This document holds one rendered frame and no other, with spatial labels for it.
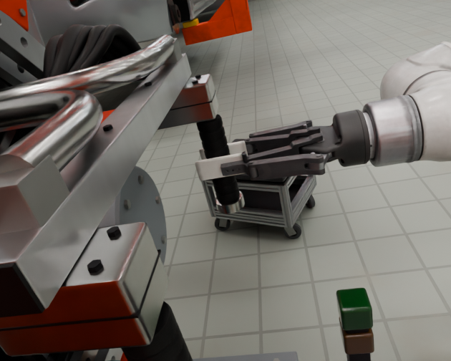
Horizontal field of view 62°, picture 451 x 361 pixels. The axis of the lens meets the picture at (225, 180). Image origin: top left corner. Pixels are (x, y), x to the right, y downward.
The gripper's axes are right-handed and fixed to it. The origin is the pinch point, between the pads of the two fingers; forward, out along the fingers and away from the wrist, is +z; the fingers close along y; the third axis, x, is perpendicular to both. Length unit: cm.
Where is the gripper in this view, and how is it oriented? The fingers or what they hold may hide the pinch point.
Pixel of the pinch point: (221, 160)
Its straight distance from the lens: 55.3
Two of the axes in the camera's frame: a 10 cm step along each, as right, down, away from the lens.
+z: -9.7, 1.6, 1.8
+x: -2.2, -8.5, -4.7
